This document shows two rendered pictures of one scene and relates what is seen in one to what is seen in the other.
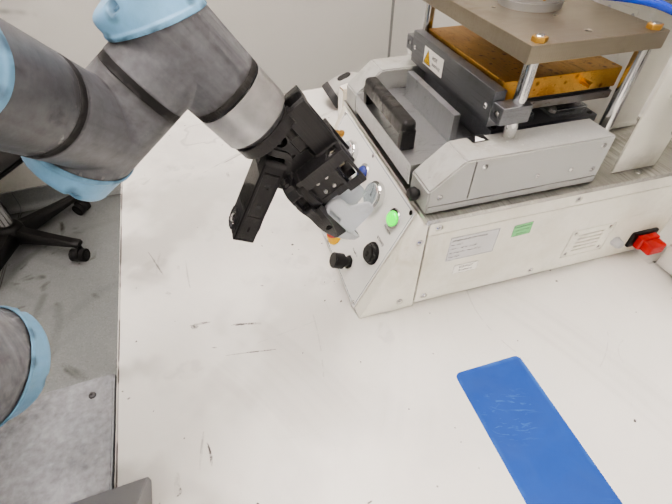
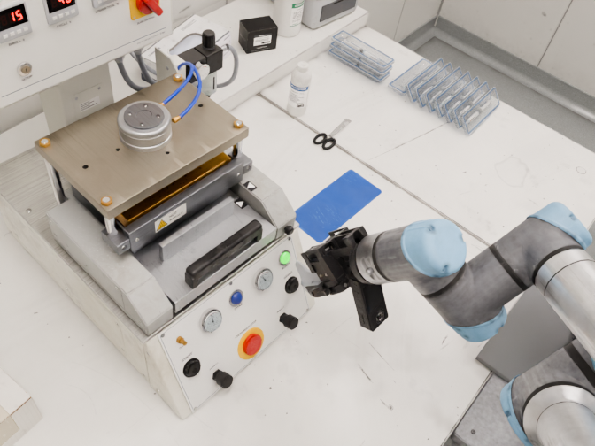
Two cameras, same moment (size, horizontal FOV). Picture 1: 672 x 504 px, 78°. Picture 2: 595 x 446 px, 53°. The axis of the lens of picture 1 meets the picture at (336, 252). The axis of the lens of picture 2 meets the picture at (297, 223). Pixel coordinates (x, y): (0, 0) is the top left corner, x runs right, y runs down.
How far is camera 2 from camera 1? 105 cm
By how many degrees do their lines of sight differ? 75
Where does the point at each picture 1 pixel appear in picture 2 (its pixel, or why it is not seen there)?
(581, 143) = not seen: hidden behind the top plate
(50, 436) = (505, 433)
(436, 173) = (284, 209)
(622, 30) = (191, 91)
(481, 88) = (231, 173)
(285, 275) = (306, 372)
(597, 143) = not seen: hidden behind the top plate
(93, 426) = (482, 412)
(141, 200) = not seen: outside the picture
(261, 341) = (370, 355)
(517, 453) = (344, 211)
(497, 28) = (219, 146)
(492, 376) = (309, 226)
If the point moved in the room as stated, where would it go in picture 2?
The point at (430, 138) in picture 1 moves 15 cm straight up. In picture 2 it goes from (232, 226) to (236, 163)
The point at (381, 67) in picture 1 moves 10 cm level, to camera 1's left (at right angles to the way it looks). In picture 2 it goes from (146, 278) to (173, 332)
